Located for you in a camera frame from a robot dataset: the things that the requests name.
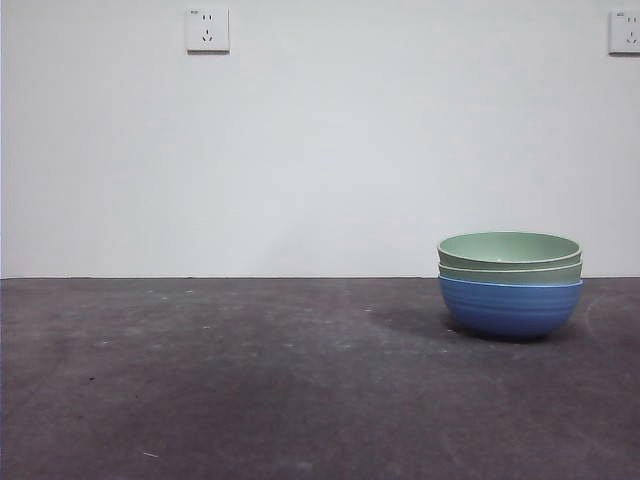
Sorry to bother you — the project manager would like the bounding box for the green ribbed bowl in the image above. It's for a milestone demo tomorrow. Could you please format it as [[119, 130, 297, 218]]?
[[438, 258, 585, 287], [436, 231, 584, 267]]

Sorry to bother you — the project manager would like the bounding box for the blue ribbed bowl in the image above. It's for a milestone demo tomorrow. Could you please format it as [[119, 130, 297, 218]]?
[[437, 276, 585, 343]]

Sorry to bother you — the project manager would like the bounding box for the white wall socket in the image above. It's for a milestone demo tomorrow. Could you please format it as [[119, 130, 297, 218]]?
[[607, 10, 640, 57], [186, 6, 232, 55]]

